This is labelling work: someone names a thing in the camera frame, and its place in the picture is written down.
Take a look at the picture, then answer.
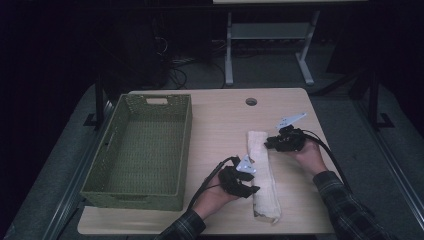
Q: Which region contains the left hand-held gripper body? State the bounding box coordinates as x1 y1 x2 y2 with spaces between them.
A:
218 154 257 199

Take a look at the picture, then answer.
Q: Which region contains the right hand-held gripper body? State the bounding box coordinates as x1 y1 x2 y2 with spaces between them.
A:
275 112 308 153

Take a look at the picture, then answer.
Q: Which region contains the white towel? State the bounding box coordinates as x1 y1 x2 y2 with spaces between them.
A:
246 130 283 225

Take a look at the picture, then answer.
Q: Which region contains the green woven plastic basket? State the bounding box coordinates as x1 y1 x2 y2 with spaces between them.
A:
79 93 193 212

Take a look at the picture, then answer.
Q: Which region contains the person's left hand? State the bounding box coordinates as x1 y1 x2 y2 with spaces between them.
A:
193 173 240 221

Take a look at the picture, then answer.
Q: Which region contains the person's right hand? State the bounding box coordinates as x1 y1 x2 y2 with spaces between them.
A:
288 138 330 177

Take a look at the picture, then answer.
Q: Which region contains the white-framed desk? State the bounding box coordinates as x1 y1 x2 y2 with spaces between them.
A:
213 0 368 87

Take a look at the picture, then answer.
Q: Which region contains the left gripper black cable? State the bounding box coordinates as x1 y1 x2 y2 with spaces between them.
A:
187 155 241 211

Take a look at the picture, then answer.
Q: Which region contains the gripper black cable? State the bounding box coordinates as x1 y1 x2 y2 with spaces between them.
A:
299 129 354 195
187 155 241 211

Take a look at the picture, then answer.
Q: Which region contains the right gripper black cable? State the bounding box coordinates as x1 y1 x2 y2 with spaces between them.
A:
299 129 354 195

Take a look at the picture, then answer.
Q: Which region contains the black metal post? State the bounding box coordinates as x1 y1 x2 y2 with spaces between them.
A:
366 71 396 132
83 71 108 131

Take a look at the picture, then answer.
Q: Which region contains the aluminium floor rail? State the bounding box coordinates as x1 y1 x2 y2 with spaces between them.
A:
41 99 116 240
353 98 424 223

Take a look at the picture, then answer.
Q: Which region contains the bundle of floor cables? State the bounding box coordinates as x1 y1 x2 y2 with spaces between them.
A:
151 16 228 89

